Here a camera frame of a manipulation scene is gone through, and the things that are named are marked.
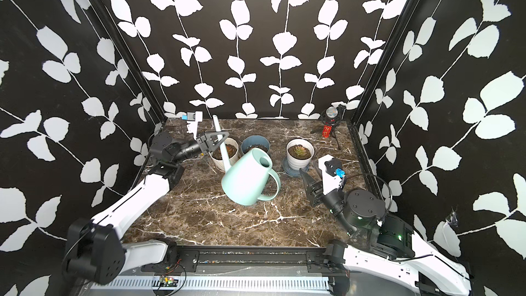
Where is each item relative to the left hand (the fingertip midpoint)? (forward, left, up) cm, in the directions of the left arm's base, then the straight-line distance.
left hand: (228, 133), depth 67 cm
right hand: (-15, -23, +2) cm, 27 cm away
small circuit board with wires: (-37, +24, -36) cm, 57 cm away
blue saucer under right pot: (+5, -25, -35) cm, 44 cm away
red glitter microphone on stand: (+20, -43, -15) cm, 50 cm away
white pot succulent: (+10, -29, -27) cm, 40 cm away
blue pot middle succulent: (+17, -8, -26) cm, 32 cm away
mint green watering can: (-14, -5, -9) cm, 17 cm away
